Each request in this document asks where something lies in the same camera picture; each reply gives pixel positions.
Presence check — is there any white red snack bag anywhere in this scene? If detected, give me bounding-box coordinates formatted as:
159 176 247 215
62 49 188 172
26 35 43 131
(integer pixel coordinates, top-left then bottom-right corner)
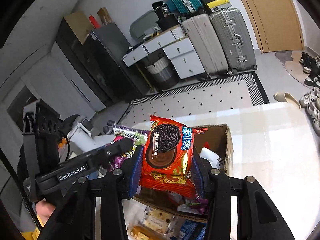
200 142 225 169

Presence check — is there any red oreo cookie pack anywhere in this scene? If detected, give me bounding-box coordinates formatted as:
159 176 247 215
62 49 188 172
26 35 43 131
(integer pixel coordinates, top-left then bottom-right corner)
139 115 208 199

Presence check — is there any purple snack bag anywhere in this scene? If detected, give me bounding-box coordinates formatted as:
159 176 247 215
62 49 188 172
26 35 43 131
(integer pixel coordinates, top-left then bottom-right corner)
107 126 151 170
177 194 209 215

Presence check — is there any yellow biscuit pack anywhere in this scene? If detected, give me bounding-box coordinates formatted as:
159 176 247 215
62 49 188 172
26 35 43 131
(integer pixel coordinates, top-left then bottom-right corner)
128 206 175 239

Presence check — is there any blue oreo pack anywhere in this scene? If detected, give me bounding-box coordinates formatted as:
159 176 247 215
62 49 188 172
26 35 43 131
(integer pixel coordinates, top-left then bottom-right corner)
178 220 206 240

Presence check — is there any left hand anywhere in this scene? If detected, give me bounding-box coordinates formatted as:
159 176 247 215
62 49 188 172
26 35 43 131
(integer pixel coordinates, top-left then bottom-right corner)
36 200 56 224

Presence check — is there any SF cardboard box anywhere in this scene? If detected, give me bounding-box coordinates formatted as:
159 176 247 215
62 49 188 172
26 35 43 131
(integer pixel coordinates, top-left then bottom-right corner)
133 124 233 223

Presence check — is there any patterned floor rug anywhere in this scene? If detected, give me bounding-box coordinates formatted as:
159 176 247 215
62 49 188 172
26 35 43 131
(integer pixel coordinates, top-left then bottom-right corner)
119 71 270 127

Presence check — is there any black refrigerator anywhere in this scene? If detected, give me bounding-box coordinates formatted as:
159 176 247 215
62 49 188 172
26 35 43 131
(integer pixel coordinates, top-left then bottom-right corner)
83 23 150 103

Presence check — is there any woven laundry basket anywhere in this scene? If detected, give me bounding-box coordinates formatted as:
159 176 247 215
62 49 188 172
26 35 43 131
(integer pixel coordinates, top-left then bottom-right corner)
146 53 180 90

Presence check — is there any beige slipper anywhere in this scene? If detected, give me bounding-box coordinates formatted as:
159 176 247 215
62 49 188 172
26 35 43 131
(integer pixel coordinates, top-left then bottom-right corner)
273 92 302 110

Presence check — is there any white drawer desk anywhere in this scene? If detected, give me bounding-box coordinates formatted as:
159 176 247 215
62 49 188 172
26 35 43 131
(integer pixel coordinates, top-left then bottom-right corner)
123 25 205 79

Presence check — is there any silver suitcase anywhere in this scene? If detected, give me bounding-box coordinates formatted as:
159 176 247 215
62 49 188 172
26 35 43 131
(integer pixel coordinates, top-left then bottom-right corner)
209 8 257 74

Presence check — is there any beige suitcase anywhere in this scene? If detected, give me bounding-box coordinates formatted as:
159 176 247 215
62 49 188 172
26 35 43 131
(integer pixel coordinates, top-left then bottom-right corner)
182 14 229 75

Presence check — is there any wooden door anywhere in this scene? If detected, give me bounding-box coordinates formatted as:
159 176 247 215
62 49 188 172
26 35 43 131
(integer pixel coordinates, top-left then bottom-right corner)
241 0 304 53

